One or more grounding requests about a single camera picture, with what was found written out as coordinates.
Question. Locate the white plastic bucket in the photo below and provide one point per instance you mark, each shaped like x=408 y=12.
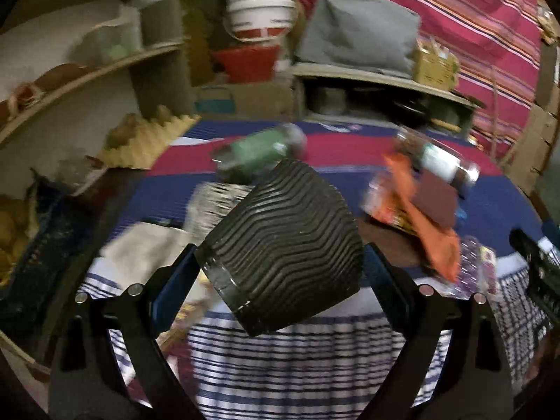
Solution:
x=258 y=17

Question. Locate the yellow slotted basket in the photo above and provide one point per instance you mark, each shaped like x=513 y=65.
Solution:
x=433 y=70

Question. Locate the dark crate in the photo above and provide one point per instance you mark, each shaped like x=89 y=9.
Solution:
x=57 y=236

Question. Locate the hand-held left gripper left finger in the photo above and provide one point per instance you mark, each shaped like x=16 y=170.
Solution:
x=173 y=288

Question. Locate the red plastic basin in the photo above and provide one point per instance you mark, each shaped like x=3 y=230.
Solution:
x=245 y=63

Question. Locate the orange printed snack packet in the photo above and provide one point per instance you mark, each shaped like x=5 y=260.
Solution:
x=385 y=210

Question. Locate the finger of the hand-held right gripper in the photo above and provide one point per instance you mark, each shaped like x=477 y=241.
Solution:
x=542 y=284

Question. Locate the clear jar with white label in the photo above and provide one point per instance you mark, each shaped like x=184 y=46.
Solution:
x=437 y=162

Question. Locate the cardboard box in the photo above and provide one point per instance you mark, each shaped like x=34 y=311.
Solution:
x=245 y=100

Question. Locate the black ribbed plastic pot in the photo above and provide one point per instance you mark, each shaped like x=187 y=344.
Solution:
x=284 y=236

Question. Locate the brown wrapper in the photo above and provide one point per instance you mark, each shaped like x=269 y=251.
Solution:
x=437 y=197

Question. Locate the silver patterned packet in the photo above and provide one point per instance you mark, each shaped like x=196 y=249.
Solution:
x=214 y=205

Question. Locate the black frying pan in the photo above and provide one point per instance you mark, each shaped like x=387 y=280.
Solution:
x=411 y=109

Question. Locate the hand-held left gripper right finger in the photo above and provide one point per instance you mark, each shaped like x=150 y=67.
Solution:
x=378 y=280

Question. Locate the wooden shelf unit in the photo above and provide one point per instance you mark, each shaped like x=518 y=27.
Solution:
x=87 y=74

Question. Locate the white cloth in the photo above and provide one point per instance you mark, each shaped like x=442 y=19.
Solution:
x=144 y=249

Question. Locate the low grey shelf table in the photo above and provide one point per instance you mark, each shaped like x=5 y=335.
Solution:
x=350 y=76

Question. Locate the green plastic jar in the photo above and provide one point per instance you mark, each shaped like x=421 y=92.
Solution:
x=258 y=151

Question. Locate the grey fabric cover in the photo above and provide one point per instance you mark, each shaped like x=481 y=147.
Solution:
x=354 y=35

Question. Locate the cardboard sheets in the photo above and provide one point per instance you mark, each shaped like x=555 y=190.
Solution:
x=542 y=127

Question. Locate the purple patterned packet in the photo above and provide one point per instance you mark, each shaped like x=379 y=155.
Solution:
x=470 y=267

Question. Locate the plain orange wrapper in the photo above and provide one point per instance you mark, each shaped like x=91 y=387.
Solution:
x=437 y=245

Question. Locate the red striped curtain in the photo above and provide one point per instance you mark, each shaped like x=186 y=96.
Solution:
x=459 y=8

